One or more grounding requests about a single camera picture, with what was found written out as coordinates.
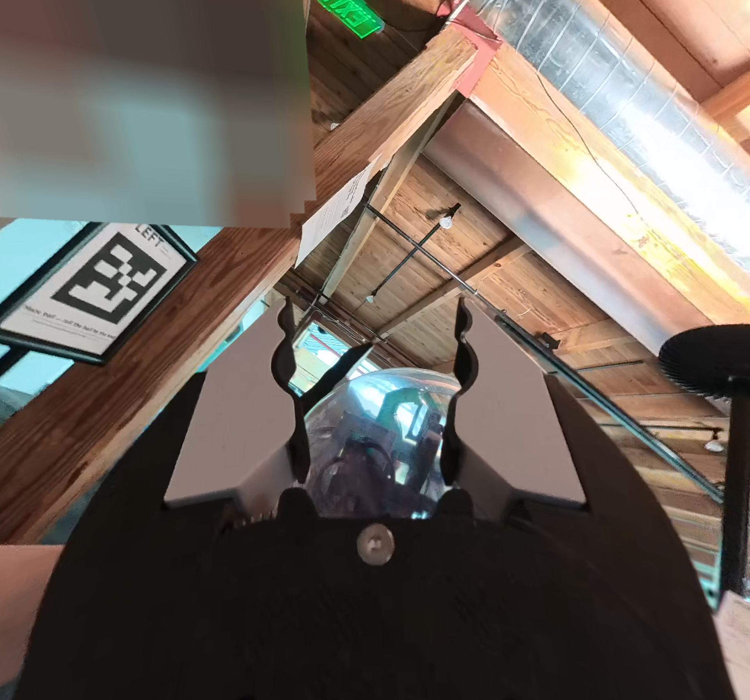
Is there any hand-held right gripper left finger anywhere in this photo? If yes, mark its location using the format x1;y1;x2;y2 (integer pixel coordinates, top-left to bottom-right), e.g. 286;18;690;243
163;296;311;522

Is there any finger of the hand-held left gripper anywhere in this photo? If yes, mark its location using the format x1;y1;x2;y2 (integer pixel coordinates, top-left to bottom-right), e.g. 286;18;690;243
300;343;374;400

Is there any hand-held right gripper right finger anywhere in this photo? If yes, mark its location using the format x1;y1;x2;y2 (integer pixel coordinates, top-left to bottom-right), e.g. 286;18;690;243
439;296;588;518

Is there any clear maze ball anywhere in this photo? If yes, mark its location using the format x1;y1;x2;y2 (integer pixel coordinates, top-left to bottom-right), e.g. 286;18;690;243
302;367;464;519

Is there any metal ceiling pipe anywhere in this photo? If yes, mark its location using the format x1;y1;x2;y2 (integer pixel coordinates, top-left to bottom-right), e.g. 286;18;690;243
364;203;724;504

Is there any white paper sheet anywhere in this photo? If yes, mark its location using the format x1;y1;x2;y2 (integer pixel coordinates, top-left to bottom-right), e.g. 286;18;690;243
295;161;382;267

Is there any black round-top stand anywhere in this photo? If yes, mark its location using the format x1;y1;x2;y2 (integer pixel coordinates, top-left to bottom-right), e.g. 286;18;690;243
657;324;750;601

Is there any smooth grey metal beam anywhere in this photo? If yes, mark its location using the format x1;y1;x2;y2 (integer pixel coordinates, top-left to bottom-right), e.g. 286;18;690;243
422;102;724;355

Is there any green exit sign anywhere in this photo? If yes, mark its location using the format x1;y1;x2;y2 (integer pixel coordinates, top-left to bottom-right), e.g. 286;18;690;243
305;0;386;42

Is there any red metal bracket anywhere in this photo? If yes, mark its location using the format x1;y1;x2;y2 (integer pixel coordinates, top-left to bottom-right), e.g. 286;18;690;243
448;0;502;98

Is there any silver spiral round duct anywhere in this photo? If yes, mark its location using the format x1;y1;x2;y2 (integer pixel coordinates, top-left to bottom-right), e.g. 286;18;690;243
451;0;750;267

